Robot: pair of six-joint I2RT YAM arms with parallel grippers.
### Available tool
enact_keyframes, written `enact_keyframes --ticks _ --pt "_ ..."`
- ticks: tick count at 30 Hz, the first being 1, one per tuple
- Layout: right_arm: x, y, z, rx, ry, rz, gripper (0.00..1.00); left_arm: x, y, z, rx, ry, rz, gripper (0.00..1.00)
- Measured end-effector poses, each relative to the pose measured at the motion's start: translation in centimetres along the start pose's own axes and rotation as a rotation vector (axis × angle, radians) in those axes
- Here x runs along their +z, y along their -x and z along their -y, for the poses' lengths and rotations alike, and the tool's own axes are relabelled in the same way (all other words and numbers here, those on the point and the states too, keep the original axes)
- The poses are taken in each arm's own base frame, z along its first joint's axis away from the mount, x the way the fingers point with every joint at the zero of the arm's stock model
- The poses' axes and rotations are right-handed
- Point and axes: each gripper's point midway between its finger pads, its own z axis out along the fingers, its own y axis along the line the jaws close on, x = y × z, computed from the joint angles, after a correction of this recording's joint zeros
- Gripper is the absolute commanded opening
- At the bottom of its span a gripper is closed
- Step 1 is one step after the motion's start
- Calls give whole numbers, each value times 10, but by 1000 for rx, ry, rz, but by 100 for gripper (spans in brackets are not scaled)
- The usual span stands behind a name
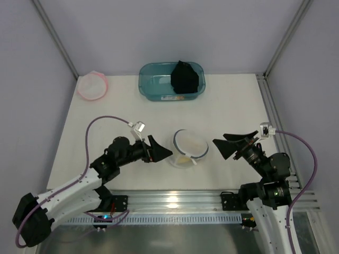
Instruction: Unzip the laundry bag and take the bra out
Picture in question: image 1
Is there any teal plastic bin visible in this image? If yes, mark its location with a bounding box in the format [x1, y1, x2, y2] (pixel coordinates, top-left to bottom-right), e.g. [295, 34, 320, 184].
[138, 62, 206, 102]

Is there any aluminium mounting rail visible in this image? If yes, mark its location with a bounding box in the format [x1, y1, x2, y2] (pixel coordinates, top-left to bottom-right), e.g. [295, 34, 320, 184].
[46, 189, 318, 212]

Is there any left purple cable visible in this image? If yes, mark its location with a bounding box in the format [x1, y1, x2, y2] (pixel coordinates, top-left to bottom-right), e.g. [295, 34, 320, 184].
[15, 115, 138, 248]

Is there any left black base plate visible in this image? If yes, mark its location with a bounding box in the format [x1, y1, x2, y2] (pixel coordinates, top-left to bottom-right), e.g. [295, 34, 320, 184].
[89, 195, 129, 213]

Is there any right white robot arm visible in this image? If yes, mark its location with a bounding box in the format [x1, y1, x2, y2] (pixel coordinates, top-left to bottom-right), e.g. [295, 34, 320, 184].
[213, 131, 301, 253]

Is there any yellow bra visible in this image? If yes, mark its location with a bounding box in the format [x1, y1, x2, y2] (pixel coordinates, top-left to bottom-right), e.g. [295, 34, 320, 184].
[176, 156, 193, 164]

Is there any pink-rimmed mesh laundry bag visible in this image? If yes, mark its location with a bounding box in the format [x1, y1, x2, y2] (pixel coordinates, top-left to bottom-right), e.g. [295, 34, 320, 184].
[77, 71, 109, 101]

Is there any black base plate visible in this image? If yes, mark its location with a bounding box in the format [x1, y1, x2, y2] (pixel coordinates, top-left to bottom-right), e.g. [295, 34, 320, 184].
[220, 191, 248, 211]
[89, 195, 129, 213]

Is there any white slotted cable duct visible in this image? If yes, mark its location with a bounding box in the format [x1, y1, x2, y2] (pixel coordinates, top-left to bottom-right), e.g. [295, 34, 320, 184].
[63, 213, 242, 225]

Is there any right aluminium frame rail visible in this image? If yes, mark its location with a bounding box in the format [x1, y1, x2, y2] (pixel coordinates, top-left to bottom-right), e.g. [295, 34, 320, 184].
[256, 74, 302, 191]

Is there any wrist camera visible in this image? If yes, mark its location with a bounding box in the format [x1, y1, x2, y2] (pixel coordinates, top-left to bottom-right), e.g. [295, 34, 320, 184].
[260, 122, 276, 139]
[128, 121, 145, 141]

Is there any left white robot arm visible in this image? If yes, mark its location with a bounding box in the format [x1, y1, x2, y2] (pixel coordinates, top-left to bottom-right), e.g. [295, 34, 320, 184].
[12, 135, 173, 248]

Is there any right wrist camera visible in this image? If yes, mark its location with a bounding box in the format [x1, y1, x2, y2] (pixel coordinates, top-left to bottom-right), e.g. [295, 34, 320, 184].
[260, 122, 276, 139]

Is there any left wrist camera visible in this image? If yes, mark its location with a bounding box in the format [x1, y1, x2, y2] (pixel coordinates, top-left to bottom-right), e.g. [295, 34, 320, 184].
[128, 121, 145, 141]

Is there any black bra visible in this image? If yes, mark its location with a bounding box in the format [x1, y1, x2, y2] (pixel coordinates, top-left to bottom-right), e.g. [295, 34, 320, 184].
[171, 61, 199, 94]

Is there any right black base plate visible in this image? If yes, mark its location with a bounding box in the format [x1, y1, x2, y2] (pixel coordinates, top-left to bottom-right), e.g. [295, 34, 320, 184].
[220, 191, 248, 211]

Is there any blue-rimmed mesh laundry bag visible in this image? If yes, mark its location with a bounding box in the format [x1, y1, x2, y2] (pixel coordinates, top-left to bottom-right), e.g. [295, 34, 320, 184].
[167, 129, 209, 168]

